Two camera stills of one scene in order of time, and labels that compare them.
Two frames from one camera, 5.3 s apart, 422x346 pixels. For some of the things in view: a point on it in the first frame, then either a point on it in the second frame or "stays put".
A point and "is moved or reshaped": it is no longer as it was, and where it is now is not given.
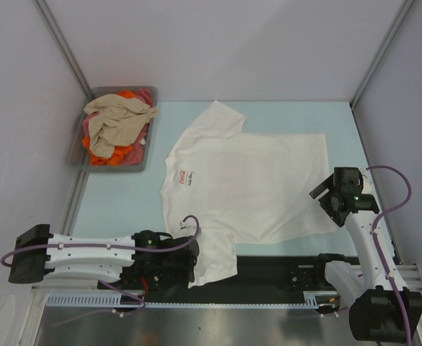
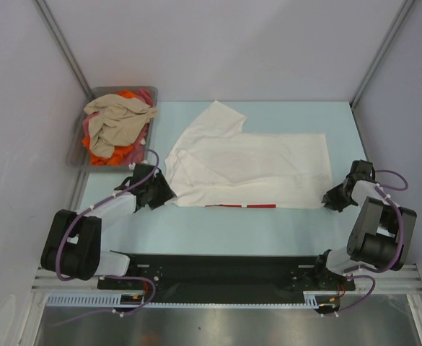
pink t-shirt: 137,154 stays put
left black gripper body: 179,269 to 153,188
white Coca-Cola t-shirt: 226,187 is moved or reshaped
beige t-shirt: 115,121 stays put
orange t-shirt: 120,153 stays put
